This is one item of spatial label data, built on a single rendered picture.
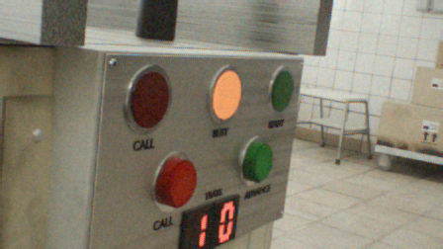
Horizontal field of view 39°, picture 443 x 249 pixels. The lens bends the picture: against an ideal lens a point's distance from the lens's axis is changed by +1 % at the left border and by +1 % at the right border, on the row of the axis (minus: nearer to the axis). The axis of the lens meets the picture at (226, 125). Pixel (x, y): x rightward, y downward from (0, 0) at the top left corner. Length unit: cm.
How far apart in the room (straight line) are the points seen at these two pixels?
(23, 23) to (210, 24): 31
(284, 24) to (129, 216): 25
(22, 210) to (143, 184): 7
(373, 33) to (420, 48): 38
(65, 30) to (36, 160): 8
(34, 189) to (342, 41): 464
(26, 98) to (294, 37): 27
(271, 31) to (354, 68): 434
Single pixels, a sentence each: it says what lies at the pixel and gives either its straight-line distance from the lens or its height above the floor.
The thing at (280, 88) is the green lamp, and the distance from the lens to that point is 48.
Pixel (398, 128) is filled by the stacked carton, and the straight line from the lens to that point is 425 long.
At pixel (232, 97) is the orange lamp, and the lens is 42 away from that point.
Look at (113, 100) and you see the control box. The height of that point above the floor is 81.
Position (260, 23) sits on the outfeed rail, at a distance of 56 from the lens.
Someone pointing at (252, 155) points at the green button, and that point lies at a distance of 45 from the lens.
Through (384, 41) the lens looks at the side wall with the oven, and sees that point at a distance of 480.
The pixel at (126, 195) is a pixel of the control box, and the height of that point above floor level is 76.
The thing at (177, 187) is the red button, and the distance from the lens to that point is 38.
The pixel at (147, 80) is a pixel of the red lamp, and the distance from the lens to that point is 35.
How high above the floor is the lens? 86
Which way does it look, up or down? 9 degrees down
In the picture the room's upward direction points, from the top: 7 degrees clockwise
